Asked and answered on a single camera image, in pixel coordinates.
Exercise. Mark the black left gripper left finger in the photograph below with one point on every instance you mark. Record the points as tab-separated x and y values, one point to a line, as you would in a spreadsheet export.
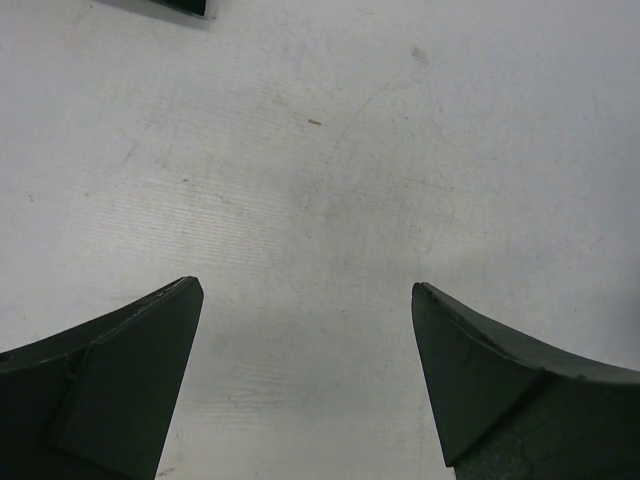
96	401

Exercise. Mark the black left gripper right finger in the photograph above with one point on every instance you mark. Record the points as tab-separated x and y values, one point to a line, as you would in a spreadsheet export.
509	406

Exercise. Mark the folded black t shirt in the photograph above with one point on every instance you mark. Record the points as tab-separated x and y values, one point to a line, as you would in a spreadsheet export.
196	8

